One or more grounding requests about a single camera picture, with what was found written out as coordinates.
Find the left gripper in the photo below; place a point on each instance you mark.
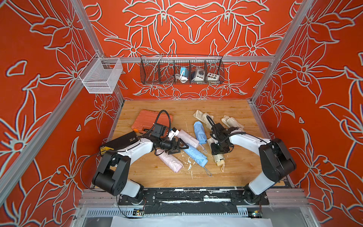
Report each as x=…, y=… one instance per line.
x=172, y=149

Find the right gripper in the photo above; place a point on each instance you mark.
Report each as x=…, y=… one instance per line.
x=216, y=152

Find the beige umbrella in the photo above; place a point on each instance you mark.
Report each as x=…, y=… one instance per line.
x=201, y=116
x=232, y=122
x=219, y=159

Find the blue umbrella back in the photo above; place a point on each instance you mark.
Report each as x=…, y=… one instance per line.
x=200, y=132

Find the blue umbrella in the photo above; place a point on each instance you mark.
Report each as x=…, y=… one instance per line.
x=200, y=132
x=197, y=156

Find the beige umbrella back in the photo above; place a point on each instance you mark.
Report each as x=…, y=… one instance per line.
x=232, y=122

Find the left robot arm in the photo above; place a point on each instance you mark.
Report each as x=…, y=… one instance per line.
x=119, y=154

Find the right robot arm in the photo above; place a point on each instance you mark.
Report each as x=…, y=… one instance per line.
x=276, y=160

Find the pink umbrella near case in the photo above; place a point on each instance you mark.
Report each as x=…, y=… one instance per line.
x=188, y=139

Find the pink umbrella near front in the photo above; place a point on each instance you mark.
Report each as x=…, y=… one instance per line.
x=172, y=162

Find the blue umbrella front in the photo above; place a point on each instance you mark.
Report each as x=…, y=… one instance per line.
x=197, y=156

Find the orange plastic tool case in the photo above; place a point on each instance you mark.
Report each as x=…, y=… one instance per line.
x=146, y=119

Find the black box yellow label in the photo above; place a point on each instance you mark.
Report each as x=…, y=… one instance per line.
x=119, y=143

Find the blue white device in basket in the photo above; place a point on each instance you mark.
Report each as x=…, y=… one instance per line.
x=183, y=75

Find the white box with dots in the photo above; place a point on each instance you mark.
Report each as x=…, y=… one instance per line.
x=212, y=78

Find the white round-dial device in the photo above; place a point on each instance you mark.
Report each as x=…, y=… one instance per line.
x=199, y=75

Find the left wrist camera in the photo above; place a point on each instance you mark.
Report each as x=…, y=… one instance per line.
x=173, y=133

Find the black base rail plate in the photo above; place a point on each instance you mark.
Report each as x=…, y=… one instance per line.
x=233, y=195

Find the black wire wall basket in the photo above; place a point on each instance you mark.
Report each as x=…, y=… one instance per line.
x=160, y=69

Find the white mesh wall basket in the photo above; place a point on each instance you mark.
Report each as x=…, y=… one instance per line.
x=99, y=80

